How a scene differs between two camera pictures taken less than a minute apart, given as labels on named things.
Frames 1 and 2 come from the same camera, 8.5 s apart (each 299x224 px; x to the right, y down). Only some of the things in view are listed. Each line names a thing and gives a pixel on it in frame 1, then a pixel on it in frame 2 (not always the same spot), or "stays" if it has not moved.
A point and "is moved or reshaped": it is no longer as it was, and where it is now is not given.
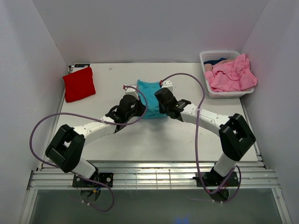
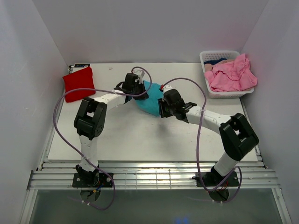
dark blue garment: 212,62 stays
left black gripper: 141,108 → 143,96
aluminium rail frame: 58,175 stays
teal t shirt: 146,90 is moved or reshaped
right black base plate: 212,178 stays
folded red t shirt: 79,84 stays
